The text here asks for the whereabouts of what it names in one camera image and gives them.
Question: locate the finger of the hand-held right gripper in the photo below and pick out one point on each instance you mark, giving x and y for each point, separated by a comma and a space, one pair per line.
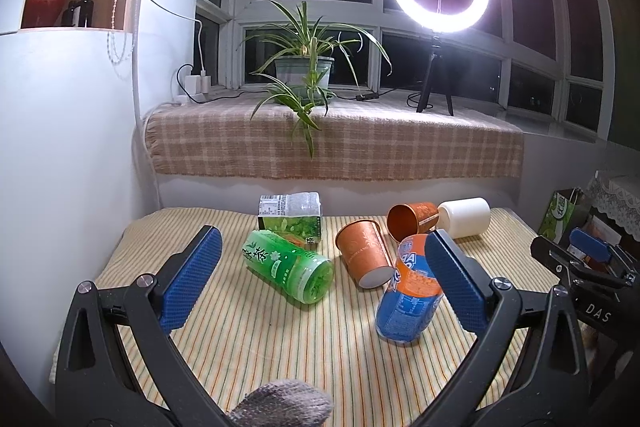
547, 253
591, 245

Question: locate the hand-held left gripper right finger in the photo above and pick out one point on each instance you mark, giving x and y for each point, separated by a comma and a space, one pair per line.
457, 279

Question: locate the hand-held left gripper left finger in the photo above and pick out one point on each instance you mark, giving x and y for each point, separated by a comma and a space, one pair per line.
192, 277

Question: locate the orange patterned paper cup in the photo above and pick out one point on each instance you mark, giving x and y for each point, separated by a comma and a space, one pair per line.
362, 252

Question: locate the orange paper cup white label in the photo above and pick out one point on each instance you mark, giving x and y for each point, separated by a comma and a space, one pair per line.
411, 221

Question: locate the person's left hand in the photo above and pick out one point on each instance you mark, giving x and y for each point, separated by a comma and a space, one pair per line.
282, 407

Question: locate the green paper bag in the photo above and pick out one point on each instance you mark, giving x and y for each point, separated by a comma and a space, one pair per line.
562, 214

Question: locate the white lace cloth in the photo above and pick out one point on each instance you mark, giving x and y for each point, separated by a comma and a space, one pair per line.
617, 202

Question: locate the blue and orange soda bottle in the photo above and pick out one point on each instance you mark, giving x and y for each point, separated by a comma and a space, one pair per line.
407, 297

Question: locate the green tea bottle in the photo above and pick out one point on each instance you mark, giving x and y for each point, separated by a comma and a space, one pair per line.
287, 264

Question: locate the striped yellow table cloth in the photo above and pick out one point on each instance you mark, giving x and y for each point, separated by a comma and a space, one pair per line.
280, 347

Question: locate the clear plastic bottle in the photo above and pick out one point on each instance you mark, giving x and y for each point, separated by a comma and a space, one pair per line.
292, 204

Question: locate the plaid beige cloth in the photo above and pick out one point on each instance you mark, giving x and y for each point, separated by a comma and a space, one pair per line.
350, 142

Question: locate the white power strip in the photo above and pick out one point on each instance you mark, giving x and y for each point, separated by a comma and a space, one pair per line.
187, 98

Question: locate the white charger plug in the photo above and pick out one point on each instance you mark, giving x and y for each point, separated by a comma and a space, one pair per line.
192, 84
205, 82

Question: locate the green spider plant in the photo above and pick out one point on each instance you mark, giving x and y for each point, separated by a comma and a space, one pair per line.
300, 104

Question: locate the black tripod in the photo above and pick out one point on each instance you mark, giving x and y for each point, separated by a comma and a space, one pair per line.
434, 72

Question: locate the grey-green plant pot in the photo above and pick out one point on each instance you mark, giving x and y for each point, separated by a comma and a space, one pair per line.
292, 72

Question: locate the small black bottles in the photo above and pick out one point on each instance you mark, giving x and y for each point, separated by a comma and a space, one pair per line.
80, 12

